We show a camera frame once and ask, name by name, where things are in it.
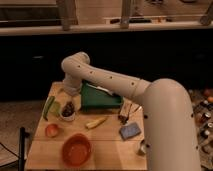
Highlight green plastic bin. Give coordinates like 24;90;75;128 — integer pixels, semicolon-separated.
81;82;123;109

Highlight brown wooden brush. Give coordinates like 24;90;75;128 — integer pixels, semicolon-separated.
118;101;132;125

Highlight small metal cup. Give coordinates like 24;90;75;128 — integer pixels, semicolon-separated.
138;140;146;156

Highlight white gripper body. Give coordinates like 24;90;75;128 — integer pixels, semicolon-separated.
63;77;82;96

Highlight red apple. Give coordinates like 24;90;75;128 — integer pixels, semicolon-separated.
45;124;59;138

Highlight black chair frame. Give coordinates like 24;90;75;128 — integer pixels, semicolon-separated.
18;127;30;171

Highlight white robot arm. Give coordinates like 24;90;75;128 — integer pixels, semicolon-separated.
61;52;201;171

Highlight red plastic bowl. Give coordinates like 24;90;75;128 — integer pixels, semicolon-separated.
61;133;92;167

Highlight green leafy vegetable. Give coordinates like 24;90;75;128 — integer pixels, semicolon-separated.
50;101;61;117

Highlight white paper cup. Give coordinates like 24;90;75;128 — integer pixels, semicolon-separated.
60;108;75;122

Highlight blue sponge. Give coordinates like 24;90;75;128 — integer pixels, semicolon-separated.
119;122;141;140

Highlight green pepper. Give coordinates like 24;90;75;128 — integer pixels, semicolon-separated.
42;96;55;121

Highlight dark purple grapes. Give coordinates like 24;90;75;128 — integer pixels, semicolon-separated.
62;102;75;117

